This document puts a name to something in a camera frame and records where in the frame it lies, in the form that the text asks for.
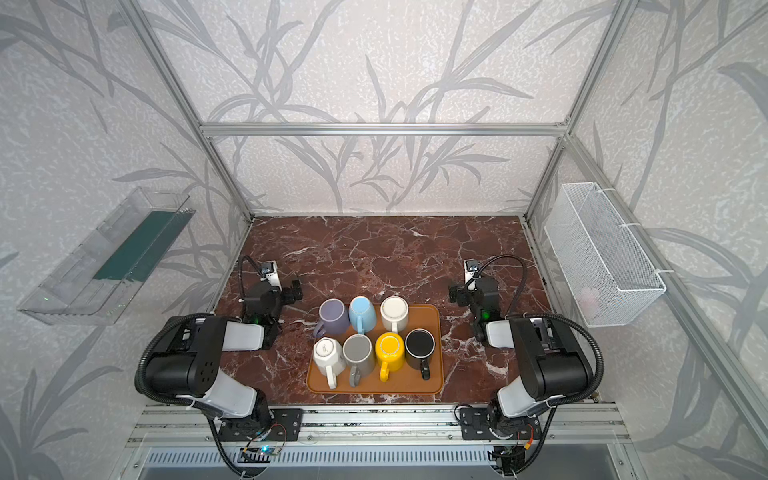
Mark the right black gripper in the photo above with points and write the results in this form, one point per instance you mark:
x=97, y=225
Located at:
x=462, y=294

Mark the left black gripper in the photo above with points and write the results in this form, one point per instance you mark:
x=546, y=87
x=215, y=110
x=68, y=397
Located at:
x=287, y=293

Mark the purple mug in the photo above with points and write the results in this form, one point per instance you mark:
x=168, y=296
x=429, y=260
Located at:
x=333, y=319

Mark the white faceted mug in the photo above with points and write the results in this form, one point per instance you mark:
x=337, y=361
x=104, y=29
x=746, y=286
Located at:
x=329, y=358

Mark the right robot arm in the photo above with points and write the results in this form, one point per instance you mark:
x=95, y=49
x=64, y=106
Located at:
x=559, y=362

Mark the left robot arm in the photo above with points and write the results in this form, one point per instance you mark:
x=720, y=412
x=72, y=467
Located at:
x=181, y=364

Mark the black mug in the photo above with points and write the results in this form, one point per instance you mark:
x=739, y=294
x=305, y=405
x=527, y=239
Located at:
x=420, y=346

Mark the cream white mug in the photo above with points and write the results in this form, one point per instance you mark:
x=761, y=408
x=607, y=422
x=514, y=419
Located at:
x=394, y=312

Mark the light blue mug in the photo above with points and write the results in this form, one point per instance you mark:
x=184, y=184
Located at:
x=362, y=314

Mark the yellow mug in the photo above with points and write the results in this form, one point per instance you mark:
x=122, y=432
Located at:
x=390, y=353

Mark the grey mug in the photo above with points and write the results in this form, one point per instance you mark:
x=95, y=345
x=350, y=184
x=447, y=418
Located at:
x=359, y=354

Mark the pink object in basket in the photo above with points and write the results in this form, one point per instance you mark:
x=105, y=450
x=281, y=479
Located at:
x=589, y=302

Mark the green circuit board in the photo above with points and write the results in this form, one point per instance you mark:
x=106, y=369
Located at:
x=260, y=454

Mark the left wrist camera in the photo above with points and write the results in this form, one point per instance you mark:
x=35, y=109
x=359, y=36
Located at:
x=269, y=272

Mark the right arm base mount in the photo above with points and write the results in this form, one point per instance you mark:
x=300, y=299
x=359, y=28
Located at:
x=488, y=423

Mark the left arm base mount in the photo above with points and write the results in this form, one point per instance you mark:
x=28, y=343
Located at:
x=280, y=425

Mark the white wire basket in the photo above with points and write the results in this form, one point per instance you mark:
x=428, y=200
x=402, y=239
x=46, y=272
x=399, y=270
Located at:
x=597, y=248

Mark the aluminium front rail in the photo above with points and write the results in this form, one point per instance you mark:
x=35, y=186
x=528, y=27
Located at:
x=378, y=424

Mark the clear plastic wall bin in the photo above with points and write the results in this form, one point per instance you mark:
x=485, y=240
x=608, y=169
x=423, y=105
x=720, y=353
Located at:
x=96, y=282

